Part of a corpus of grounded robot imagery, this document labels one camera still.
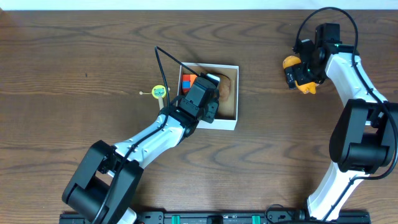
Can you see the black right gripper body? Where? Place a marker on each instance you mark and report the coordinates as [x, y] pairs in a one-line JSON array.
[[308, 73]]

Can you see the orange rubber animal toy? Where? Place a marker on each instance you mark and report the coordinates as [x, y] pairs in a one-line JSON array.
[[302, 75]]

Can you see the colourful puzzle cube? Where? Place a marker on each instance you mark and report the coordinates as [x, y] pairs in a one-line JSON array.
[[187, 82]]

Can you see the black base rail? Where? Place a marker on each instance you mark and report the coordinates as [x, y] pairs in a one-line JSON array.
[[275, 215]]

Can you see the beige cardboard box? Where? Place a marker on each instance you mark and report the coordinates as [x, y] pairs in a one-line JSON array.
[[227, 116]]

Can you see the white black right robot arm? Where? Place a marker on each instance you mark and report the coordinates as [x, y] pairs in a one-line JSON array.
[[363, 139]]

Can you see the yellow cat rattle drum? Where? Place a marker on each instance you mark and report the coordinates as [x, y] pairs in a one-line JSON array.
[[159, 92]]

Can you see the brown plush toy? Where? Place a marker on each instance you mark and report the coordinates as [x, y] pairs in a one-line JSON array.
[[224, 87]]

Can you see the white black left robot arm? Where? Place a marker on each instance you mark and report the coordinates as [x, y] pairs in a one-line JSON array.
[[105, 181]]

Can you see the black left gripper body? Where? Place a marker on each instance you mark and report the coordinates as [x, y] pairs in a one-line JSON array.
[[212, 109]]

